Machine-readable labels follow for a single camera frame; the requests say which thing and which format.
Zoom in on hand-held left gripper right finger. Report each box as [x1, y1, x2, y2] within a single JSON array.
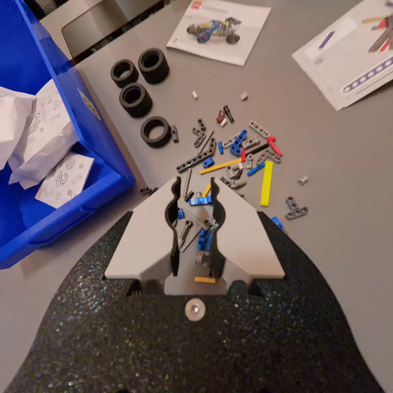
[[210, 177, 286, 281]]

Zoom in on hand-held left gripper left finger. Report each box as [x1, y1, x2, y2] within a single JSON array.
[[104, 176, 182, 281]]

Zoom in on pile of small lego pieces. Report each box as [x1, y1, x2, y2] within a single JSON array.
[[176, 105, 283, 283]]

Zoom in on lego instruction booklet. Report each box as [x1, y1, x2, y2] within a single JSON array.
[[292, 0, 393, 111], [166, 0, 271, 67]]

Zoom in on dark grey T-shaped lego beam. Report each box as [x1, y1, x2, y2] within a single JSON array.
[[285, 196, 309, 220]]

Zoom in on lime yellow lego beam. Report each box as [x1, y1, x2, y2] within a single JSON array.
[[260, 160, 274, 207]]

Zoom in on black rubber lego tire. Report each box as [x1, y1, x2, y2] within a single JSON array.
[[140, 116, 172, 149], [138, 48, 170, 85], [110, 59, 139, 89], [119, 82, 153, 119]]

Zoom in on closed lego instruction booklet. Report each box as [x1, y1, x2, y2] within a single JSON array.
[[166, 0, 271, 67]]

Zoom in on printed white paper bag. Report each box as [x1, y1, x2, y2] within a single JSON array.
[[35, 152, 95, 209], [9, 79, 79, 190]]

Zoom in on blue plastic bin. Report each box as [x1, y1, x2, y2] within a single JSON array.
[[0, 0, 136, 270]]

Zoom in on crumpled white paper bag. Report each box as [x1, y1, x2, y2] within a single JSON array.
[[0, 87, 35, 169]]

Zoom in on grey chair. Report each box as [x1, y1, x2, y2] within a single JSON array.
[[25, 0, 188, 66]]

